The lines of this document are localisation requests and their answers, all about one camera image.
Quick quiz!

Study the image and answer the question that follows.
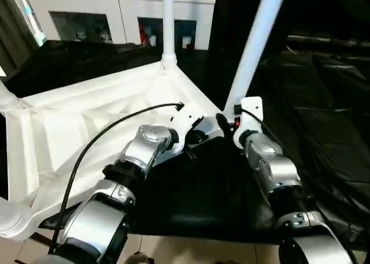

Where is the grey curtain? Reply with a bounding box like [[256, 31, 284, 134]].
[[0, 0, 41, 76]]

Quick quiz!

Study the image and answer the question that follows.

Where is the white plastic table leg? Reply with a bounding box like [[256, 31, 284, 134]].
[[0, 81, 21, 115], [160, 0, 179, 70], [0, 195, 32, 237], [221, 0, 289, 117]]

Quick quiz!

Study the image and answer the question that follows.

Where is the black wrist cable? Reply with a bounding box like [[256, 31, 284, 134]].
[[47, 101, 186, 255], [235, 107, 370, 264]]

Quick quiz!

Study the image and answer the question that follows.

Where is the black backdrop cloth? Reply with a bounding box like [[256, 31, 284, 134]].
[[209, 0, 370, 42]]

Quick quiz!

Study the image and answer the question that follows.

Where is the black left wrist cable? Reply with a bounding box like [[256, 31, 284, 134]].
[[47, 101, 186, 255]]

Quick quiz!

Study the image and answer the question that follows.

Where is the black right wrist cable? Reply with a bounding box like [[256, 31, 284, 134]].
[[235, 107, 370, 264]]

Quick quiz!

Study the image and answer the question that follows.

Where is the white plastic table top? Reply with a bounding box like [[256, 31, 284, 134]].
[[0, 60, 225, 241]]

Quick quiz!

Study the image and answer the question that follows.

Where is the long dark metal rod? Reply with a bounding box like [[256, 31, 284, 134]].
[[287, 35, 370, 47]]

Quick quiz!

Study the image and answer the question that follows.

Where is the white glass-door cabinet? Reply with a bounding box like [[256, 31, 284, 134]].
[[25, 0, 217, 50]]

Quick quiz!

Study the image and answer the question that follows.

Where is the white teal patterned curtain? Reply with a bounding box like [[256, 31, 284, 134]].
[[15, 0, 47, 47]]

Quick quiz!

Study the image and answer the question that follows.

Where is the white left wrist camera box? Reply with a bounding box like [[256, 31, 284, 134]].
[[168, 101, 205, 157]]

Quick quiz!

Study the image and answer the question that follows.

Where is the brown round robot part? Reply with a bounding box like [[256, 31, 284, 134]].
[[127, 254, 156, 264]]

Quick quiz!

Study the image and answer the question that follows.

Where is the black work surface mat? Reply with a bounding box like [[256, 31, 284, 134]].
[[0, 39, 370, 244]]

